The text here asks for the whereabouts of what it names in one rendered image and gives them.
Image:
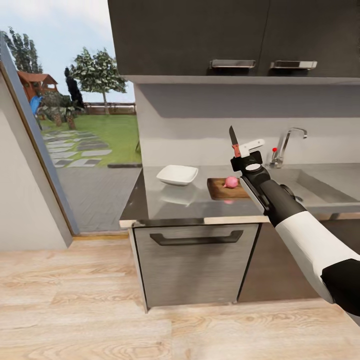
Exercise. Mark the fixed window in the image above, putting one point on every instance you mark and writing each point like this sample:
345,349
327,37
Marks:
58,61

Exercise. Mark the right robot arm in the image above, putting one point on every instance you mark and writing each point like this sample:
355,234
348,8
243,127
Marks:
331,267

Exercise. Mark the cutting board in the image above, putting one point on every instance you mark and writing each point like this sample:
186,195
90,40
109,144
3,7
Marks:
219,190

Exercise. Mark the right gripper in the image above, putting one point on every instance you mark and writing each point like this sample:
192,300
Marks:
237,162

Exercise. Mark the parer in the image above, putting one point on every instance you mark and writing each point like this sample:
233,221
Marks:
234,141

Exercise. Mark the dishwasher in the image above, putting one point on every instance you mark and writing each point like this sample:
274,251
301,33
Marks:
194,263

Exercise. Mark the vidalia onion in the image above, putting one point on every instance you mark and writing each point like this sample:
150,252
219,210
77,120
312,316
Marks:
231,182

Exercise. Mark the drop in sink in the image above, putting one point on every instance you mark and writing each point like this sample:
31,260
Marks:
317,186

